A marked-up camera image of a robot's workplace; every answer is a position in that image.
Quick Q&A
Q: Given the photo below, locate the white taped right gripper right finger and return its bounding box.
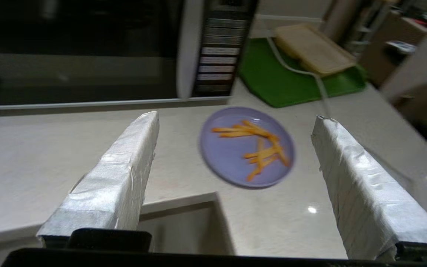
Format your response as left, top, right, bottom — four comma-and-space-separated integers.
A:
311, 115, 427, 261

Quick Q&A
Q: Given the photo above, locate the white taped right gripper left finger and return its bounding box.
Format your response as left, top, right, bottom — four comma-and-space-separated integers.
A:
36, 111, 160, 248

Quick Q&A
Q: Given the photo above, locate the orange french fries heap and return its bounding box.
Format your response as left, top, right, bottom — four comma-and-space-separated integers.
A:
212, 119, 291, 182

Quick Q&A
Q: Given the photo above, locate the purple round plate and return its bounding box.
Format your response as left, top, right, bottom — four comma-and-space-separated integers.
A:
199, 107, 296, 189

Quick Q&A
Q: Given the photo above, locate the white counter cabinet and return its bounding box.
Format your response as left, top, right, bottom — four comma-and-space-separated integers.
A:
0, 192, 236, 257

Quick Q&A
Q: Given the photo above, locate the green plastic tray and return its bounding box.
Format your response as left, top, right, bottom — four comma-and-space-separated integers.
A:
239, 37, 368, 109

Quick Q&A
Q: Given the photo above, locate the brown cardboard box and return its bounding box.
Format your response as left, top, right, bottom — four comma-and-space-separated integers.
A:
358, 11, 427, 86

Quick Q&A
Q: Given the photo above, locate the beige cutting board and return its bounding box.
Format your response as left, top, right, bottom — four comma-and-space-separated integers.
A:
274, 24, 357, 77

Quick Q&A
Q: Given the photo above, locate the white power cable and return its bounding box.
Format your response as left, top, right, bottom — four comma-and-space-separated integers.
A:
265, 35, 332, 116

